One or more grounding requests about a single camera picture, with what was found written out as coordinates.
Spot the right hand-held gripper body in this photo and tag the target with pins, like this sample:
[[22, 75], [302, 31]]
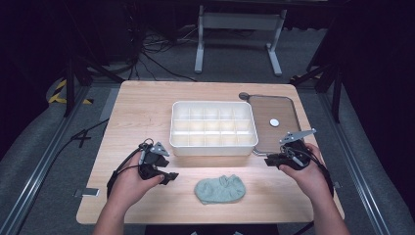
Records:
[[295, 153]]

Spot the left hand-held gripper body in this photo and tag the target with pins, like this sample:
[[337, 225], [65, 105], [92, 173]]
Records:
[[148, 160]]

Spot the white divided storage box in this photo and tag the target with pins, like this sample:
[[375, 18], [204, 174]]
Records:
[[213, 148]]

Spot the light green sock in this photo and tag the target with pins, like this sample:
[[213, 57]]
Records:
[[220, 191]]

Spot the person's right hand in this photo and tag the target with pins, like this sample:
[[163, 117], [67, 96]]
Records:
[[313, 178]]

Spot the person's left hand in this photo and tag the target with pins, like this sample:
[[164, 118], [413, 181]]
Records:
[[130, 186]]

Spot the white round disc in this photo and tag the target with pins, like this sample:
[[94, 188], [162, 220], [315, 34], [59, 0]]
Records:
[[274, 122]]

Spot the metal-rimmed brown tray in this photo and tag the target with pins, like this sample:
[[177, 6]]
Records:
[[272, 109]]

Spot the silver tape strip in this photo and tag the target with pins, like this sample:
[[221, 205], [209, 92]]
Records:
[[89, 192]]

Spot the grey round knob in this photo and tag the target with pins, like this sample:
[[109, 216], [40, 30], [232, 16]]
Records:
[[243, 96]]

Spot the black tripod stand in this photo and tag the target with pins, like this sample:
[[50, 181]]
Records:
[[70, 88], [336, 88]]

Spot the yellow and black floor tape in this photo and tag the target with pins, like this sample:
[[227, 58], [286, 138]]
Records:
[[55, 98]]

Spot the white metal stand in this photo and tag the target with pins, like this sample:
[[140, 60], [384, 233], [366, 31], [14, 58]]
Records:
[[241, 21]]

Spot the aluminium floor rail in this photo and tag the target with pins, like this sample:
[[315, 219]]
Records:
[[36, 176], [355, 163]]

